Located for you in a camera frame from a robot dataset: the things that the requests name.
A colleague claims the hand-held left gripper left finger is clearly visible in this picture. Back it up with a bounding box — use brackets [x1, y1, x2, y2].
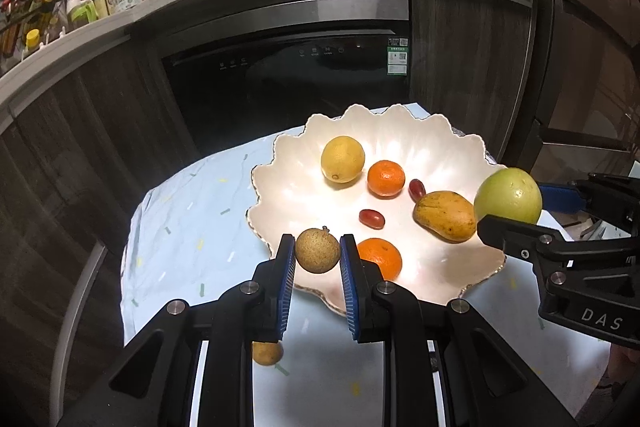
[55, 233, 297, 427]

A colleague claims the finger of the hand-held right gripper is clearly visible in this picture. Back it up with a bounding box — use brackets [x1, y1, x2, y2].
[539, 173, 640, 233]
[476, 214, 640, 304]

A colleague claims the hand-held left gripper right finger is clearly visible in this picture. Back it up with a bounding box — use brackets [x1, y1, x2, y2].
[339, 233, 581, 427]

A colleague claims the green apple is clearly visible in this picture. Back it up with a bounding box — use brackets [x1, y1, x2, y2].
[473, 167, 544, 225]

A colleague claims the brown longan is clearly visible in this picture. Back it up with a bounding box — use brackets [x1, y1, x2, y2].
[252, 341, 285, 367]
[295, 227, 342, 275]

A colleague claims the yellow mango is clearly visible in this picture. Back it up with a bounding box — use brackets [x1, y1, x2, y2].
[413, 190, 477, 243]

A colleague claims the white scalloped bowl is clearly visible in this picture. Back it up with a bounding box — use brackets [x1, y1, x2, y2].
[246, 103, 508, 319]

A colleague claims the yellow lemon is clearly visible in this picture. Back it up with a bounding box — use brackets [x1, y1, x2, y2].
[320, 135, 366, 184]

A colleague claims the person's right hand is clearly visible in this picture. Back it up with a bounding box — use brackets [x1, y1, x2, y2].
[606, 343, 640, 390]

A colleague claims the orange tangerine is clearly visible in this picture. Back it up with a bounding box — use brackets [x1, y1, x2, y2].
[367, 160, 406, 198]
[357, 237, 403, 282]

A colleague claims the light blue tablecloth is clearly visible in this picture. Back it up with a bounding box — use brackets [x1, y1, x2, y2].
[120, 102, 640, 427]

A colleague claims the dark wood cabinet door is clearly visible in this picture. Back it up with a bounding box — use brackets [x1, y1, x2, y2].
[410, 0, 538, 168]

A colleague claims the dark refrigerator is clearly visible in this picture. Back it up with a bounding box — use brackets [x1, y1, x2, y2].
[530, 0, 640, 188]

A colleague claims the black built-in dishwasher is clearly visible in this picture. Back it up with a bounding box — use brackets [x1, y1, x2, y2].
[132, 0, 413, 158]

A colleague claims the dark wood cabinet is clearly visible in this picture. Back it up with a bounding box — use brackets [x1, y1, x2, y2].
[0, 32, 201, 358]

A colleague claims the white countertop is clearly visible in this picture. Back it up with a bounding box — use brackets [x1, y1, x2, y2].
[0, 0, 546, 122]

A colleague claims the green lid container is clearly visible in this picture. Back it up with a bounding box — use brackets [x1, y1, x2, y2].
[67, 0, 98, 32]

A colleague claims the black wire spice rack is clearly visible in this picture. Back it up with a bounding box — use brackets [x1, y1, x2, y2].
[0, 0, 68, 72]

